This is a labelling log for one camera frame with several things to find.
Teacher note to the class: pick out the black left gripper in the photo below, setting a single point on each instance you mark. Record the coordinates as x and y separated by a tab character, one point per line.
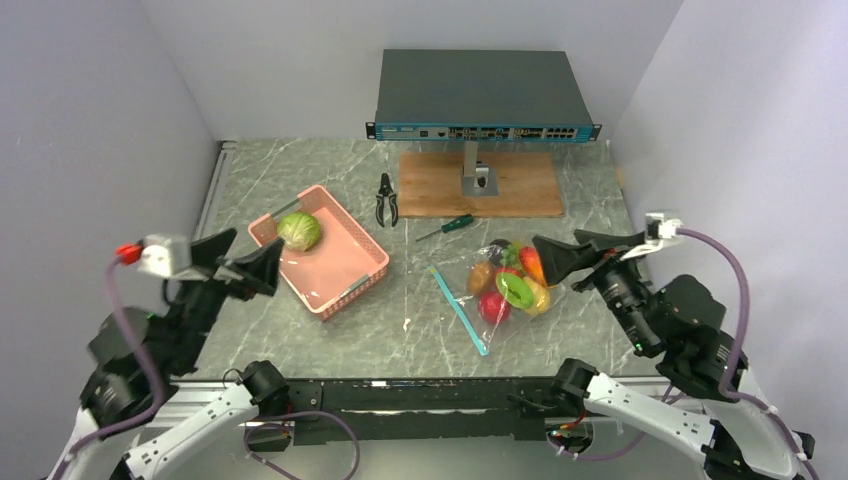
259	269

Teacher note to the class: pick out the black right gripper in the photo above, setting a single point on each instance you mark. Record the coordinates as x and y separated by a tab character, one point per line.
557	259

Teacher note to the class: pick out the dark purple plum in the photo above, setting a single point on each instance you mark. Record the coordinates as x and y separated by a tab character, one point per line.
502	252

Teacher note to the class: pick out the clear zip top bag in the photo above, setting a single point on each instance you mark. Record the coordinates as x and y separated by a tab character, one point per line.
497	290

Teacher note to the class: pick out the brown potato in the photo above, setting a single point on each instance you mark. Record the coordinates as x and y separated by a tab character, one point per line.
481	278

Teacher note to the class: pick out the red round fruit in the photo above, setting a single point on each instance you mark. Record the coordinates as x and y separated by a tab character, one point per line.
493	308

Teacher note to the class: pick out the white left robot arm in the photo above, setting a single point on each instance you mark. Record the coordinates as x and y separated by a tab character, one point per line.
139	354

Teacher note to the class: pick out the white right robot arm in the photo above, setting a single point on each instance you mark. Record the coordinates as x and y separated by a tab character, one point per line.
739	435

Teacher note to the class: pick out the green cabbage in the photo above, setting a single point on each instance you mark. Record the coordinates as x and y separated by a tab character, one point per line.
300	231

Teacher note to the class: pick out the wooden board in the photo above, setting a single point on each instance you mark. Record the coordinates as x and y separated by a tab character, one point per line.
432	185

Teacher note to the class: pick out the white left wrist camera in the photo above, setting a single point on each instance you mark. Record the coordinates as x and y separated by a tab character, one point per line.
160	255

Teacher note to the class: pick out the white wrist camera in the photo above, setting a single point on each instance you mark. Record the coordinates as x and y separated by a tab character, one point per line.
661	232
160	255

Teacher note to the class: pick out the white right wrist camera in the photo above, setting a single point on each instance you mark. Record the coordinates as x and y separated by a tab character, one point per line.
661	232

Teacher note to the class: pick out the green handled screwdriver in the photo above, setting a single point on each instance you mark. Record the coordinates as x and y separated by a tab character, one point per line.
454	224

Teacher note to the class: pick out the metal stand post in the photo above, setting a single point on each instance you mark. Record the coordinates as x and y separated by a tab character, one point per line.
477	179

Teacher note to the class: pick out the black handled pliers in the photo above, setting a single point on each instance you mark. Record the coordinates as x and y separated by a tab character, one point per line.
386	198

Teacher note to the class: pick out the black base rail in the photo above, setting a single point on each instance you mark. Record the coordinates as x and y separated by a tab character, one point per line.
319	411

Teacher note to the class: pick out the grey network switch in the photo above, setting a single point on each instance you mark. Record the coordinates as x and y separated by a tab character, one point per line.
480	95

